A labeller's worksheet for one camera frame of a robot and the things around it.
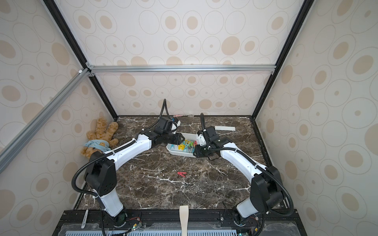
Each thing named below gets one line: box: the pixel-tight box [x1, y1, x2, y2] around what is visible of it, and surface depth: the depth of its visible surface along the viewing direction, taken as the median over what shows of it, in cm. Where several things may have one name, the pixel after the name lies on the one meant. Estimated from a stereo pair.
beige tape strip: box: [179, 205, 189, 236], surface depth 76 cm
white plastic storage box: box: [166, 132, 201, 158], surface depth 102 cm
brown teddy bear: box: [80, 117, 119, 159], surface depth 101 cm
